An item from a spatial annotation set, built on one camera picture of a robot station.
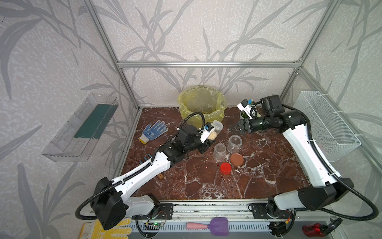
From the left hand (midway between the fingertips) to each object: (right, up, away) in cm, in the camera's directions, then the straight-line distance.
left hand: (211, 137), depth 74 cm
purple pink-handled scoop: (+3, -42, -4) cm, 42 cm away
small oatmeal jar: (+3, +6, -5) cm, 8 cm away
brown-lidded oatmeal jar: (+15, -6, +17) cm, 24 cm away
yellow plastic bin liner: (0, +22, +27) cm, 35 cm away
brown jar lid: (+17, -16, +18) cm, 29 cm away
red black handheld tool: (+43, -37, -13) cm, 58 cm away
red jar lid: (+9, -19, +11) cm, 24 cm away
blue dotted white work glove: (-42, -1, +30) cm, 52 cm away
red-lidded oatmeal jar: (+5, -10, +8) cm, 14 cm away
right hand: (+10, +5, -5) cm, 12 cm away
